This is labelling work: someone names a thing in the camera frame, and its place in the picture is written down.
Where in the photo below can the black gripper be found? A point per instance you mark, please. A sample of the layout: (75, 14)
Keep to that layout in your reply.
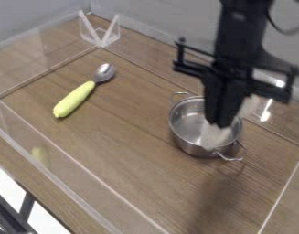
(238, 54)

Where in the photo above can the silver pot with handles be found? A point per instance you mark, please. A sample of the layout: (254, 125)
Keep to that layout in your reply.
(186, 118)

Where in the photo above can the plush mushroom toy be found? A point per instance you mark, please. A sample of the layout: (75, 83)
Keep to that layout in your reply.
(214, 135)

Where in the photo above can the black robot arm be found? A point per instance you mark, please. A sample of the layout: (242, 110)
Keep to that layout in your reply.
(255, 6)

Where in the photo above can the dark metal table leg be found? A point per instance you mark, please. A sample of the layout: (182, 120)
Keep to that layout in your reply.
(13, 221)

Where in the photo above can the spoon with yellow-green handle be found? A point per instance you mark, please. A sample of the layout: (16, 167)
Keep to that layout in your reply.
(77, 95)

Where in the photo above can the clear acrylic enclosure wall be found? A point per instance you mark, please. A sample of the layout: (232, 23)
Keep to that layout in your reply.
(104, 167)

